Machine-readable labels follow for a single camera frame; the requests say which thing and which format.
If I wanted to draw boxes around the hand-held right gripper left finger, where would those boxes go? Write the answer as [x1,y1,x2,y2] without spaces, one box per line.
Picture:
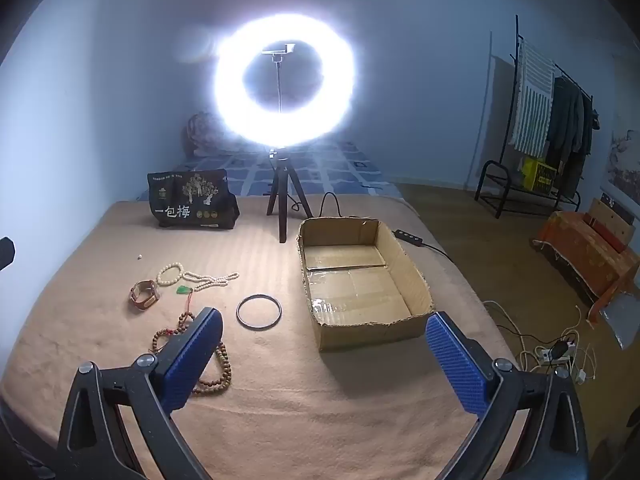
[57,306,224,480]

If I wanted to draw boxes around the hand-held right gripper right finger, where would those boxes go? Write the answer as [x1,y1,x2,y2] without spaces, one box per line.
[425,311,591,480]

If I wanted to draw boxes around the long wooden bead necklace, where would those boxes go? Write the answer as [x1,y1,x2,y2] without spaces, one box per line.
[180,311,233,395]

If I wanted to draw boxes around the dark carved bead bracelet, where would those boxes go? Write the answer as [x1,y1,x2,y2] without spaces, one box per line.
[150,327,183,357]

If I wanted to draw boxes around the thin dark bangle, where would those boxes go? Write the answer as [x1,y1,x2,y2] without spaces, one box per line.
[236,294,282,332]

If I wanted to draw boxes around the green jade pendant red string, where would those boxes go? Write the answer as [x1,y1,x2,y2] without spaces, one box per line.
[175,284,195,317]

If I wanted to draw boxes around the brown strap wristwatch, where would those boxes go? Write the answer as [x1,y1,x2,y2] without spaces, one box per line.
[130,280,161,311]

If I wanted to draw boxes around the cream bead bracelet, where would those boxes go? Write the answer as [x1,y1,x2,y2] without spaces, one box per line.
[156,261,185,285]

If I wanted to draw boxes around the cardboard box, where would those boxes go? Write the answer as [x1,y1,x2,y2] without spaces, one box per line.
[297,216,435,352]

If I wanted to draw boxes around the white power strip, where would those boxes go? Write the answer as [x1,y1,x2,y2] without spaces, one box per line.
[535,341,576,364]

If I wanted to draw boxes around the tan ribbed blanket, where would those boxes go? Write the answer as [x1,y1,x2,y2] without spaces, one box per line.
[0,195,531,480]

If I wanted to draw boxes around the black printed bag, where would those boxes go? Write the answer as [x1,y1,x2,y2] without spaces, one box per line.
[147,169,241,231]

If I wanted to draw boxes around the orange cloth covered table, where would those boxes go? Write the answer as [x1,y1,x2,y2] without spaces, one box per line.
[532,210,638,323]

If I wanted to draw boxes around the grey board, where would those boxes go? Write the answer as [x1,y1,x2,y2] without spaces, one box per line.
[602,292,640,351]

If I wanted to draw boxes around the black tripod stand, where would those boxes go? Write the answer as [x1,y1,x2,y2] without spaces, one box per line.
[266,146,313,244]

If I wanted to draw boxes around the yellow plastic crate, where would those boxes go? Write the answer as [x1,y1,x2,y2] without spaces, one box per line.
[520,156,558,193]

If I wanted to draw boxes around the light wooden box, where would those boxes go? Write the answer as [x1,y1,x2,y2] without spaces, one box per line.
[585,197,637,256]

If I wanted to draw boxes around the folded floral quilt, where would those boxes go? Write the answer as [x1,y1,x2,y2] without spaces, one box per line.
[185,111,236,158]

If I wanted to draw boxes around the blue patterned bed sheet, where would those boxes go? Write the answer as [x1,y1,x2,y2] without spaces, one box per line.
[172,140,403,201]

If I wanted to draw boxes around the dark hanging clothes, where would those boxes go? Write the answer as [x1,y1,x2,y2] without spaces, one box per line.
[545,76,599,191]

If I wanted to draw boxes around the striped hanging towel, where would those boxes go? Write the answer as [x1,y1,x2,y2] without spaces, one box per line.
[510,40,556,153]

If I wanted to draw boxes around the phone holder clamp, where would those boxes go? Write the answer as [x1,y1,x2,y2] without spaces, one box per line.
[261,42,296,61]

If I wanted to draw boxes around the black metal clothes rack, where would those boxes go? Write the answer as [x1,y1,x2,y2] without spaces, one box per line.
[474,15,596,218]

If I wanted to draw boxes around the tangle of white cables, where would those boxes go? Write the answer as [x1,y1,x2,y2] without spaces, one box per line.
[482,300,601,386]

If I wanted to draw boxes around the small pearl necklace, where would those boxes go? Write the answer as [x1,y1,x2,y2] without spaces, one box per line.
[182,270,240,292]

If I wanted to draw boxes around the black power cable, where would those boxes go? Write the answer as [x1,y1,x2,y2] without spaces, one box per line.
[289,191,453,264]

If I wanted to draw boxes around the landscape wall painting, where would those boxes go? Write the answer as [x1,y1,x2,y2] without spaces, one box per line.
[602,115,640,211]

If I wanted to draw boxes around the white ring light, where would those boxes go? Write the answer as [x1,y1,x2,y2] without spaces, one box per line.
[207,12,357,153]

